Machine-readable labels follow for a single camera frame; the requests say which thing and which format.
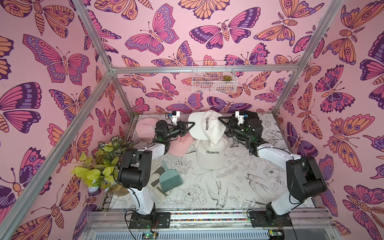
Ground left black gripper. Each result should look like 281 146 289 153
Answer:
164 123 195 143

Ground plain pink cap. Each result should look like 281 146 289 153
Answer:
168 133 195 157

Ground cream Colorado cap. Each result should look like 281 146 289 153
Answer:
194 138 228 170

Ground pink cap with logo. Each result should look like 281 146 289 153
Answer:
136 118 159 144

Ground black cap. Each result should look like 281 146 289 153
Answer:
241 111 260 127

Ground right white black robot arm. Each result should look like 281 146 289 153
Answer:
219 115 328 225

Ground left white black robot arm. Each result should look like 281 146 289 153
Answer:
117 120 195 217

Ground small succulent in basket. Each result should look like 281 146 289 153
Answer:
223 76 233 82

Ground teal hand brush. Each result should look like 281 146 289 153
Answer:
159 161 184 192

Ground clear plastic dustpan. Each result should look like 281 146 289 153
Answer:
148 162 171 201

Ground potted green plant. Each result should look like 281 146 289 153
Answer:
72 136 139 194

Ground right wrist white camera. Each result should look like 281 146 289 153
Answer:
235 111 247 125

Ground wrist white camera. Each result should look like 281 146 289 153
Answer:
235 111 247 125
169 111 181 125

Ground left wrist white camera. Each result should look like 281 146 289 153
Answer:
169 111 181 125

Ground white wire basket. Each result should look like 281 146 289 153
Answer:
191 61 238 95

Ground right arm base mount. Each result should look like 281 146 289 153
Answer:
247 211 293 228

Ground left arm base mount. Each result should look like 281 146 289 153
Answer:
129 212 171 229

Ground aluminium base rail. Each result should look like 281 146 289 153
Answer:
80 208 343 240

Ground aluminium frame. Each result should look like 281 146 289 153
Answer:
1 1 344 240

